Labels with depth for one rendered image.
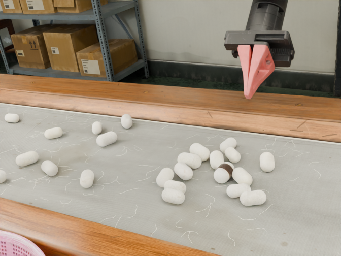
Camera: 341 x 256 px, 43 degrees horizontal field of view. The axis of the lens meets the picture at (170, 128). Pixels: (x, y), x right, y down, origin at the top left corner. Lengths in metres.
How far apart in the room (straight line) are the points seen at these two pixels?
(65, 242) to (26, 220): 0.08
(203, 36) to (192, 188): 2.44
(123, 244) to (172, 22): 2.67
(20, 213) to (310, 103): 0.48
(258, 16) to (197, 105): 0.19
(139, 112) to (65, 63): 2.51
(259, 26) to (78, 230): 0.41
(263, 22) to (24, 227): 0.46
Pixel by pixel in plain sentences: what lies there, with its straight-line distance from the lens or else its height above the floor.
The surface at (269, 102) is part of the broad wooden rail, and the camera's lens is 0.78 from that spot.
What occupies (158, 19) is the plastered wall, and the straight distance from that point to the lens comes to 3.16.
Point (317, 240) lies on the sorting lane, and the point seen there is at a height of 0.74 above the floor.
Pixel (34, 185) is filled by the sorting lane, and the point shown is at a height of 0.74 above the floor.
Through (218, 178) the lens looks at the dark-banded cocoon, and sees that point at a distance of 0.60.
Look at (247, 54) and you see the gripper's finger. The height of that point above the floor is 0.87.
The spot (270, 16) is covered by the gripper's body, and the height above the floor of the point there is 0.92.
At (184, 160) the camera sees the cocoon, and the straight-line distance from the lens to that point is 0.64.
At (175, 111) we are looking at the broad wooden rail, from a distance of 0.79.
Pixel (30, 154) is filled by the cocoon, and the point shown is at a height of 0.76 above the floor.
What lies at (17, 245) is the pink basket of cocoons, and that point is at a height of 0.76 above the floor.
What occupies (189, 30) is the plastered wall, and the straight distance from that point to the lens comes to 3.04.
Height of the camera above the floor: 1.08
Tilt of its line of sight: 26 degrees down
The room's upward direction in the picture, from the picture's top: 8 degrees counter-clockwise
